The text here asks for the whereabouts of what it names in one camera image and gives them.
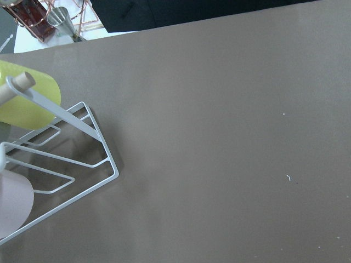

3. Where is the yellow cup in rack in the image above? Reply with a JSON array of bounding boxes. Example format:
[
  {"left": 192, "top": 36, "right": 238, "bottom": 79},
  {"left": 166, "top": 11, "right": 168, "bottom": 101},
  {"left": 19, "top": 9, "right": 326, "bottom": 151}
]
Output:
[{"left": 0, "top": 60, "right": 61, "bottom": 131}]

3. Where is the long black box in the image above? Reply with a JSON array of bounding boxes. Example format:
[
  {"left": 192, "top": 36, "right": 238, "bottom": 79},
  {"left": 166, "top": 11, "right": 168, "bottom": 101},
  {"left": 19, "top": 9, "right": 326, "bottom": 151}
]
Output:
[{"left": 90, "top": 0, "right": 324, "bottom": 33}]

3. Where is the pink cup in rack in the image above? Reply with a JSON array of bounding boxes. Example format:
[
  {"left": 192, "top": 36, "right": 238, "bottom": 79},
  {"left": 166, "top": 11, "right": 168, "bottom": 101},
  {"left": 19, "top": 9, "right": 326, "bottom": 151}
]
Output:
[{"left": 1, "top": 170, "right": 34, "bottom": 238}]

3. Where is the white wire cup rack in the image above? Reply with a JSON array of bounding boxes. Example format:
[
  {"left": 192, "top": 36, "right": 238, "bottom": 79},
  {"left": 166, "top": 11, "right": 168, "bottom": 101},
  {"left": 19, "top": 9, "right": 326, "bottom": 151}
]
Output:
[{"left": 1, "top": 76, "right": 120, "bottom": 244}]

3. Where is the copper wire bottle rack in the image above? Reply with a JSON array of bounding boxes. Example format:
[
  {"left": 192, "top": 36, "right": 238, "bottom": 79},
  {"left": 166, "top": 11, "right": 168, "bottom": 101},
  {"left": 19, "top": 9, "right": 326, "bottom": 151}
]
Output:
[{"left": 1, "top": 1, "right": 89, "bottom": 43}]

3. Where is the steel jigger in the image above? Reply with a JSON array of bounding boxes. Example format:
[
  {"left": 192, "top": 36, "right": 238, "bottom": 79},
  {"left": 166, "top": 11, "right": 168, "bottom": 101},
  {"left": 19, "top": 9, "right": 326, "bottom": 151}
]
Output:
[{"left": 47, "top": 7, "right": 86, "bottom": 43}]

